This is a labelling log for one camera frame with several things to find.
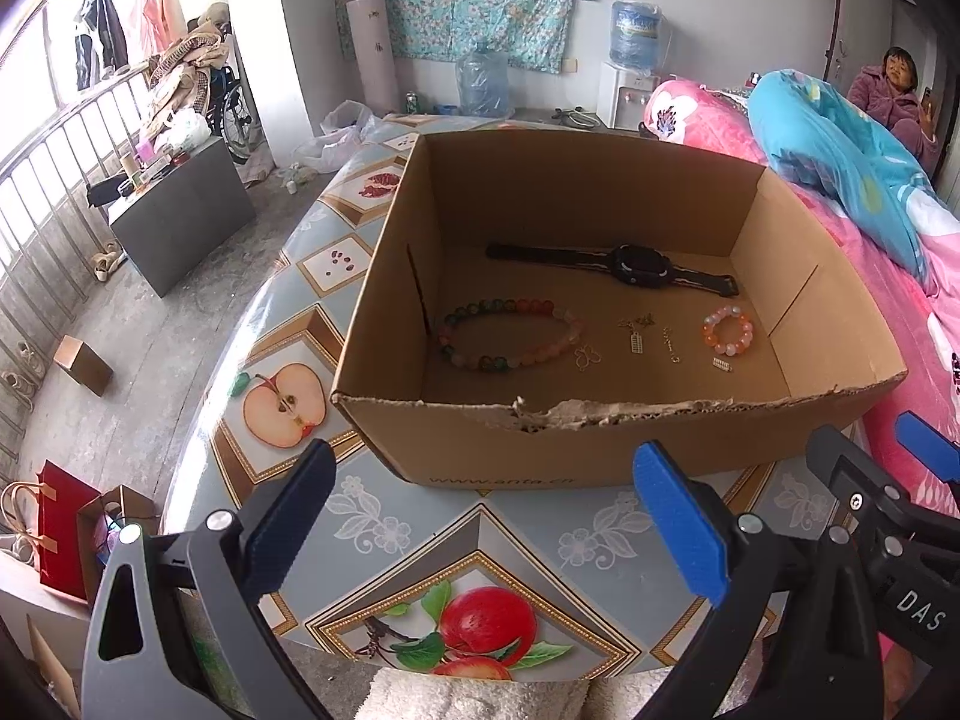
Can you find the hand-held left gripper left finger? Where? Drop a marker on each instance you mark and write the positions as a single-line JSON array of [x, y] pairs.
[[289, 526]]

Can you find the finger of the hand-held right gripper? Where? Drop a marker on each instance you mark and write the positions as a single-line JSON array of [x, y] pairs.
[[930, 441], [847, 476]]

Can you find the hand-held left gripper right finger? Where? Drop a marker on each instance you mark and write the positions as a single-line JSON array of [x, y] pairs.
[[679, 526]]

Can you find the brown cardboard box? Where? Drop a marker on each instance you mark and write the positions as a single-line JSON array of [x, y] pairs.
[[525, 457]]

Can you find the gold butterfly charm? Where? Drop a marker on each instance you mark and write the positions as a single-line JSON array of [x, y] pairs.
[[589, 358]]

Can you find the black wristwatch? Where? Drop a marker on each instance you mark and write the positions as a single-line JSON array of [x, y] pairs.
[[637, 264]]

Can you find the fruit print tablecloth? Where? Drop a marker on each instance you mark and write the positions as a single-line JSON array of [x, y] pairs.
[[420, 532]]

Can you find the pink floral blanket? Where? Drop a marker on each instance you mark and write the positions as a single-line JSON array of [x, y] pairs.
[[885, 300]]

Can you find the brown paper bag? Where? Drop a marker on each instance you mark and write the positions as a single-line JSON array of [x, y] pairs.
[[131, 517]]

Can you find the red gift bag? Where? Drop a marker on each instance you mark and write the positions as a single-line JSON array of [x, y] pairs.
[[64, 532]]

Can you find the white fleece clothing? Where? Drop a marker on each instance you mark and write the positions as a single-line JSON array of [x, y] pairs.
[[465, 697]]

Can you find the small cardboard box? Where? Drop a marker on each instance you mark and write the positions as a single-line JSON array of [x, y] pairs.
[[82, 366]]

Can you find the blue patterned quilt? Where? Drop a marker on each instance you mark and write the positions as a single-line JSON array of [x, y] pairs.
[[840, 142]]

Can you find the grey cabinet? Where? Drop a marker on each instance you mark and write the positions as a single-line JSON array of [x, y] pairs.
[[187, 225]]

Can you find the pair of shoes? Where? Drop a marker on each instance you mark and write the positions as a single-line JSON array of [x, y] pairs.
[[106, 262]]

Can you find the black pouch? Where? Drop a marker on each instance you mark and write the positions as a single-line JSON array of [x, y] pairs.
[[109, 191]]

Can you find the small items on cabinet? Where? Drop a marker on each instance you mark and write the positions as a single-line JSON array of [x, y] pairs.
[[150, 165]]

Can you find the white plastic bag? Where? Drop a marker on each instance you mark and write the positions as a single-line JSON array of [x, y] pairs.
[[334, 139]]

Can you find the wheelchair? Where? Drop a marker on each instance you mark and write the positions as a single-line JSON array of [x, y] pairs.
[[236, 116]]

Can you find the metal railing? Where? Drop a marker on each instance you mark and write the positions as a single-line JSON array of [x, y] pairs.
[[45, 187]]

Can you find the white water dispenser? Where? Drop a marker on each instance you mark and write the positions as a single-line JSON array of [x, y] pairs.
[[626, 101]]

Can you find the pile of clothes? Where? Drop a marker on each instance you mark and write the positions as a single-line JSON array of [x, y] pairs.
[[187, 64]]

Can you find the empty clear water jug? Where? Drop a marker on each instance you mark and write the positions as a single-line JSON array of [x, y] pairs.
[[484, 82]]

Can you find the blue water dispenser bottle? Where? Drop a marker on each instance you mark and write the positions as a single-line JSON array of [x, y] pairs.
[[636, 37]]

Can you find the hanging black jacket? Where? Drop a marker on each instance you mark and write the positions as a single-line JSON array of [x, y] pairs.
[[101, 37]]

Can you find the hanging pink garment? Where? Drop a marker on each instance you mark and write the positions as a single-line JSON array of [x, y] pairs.
[[154, 11]]

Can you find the wall socket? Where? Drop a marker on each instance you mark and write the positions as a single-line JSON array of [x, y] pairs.
[[572, 66]]

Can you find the floral wall cloth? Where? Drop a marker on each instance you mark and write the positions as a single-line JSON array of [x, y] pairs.
[[465, 0]]

